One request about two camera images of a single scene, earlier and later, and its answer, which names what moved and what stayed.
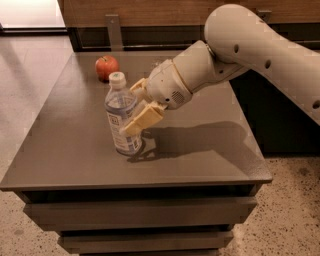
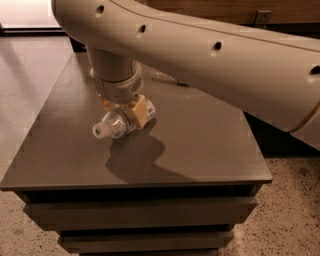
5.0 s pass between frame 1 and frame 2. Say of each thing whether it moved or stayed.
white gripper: moved
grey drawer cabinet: stayed
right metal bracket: stayed
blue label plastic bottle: moved
